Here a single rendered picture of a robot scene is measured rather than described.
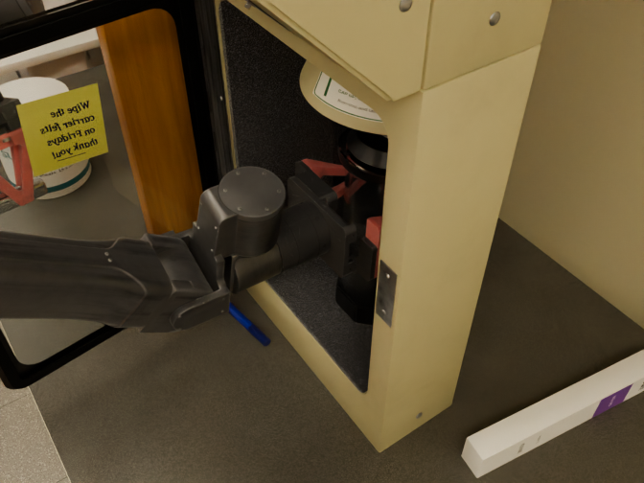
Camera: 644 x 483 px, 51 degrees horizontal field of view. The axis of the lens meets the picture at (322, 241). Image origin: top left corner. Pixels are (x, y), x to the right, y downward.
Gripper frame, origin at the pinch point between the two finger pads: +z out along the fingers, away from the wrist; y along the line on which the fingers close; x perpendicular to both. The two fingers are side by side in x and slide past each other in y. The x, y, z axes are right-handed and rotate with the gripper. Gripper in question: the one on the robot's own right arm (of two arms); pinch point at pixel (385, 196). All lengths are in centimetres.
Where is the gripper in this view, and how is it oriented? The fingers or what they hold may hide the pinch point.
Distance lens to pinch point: 72.1
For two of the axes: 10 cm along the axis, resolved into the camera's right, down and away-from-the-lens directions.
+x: -0.3, 7.4, 6.7
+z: 8.3, -3.6, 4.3
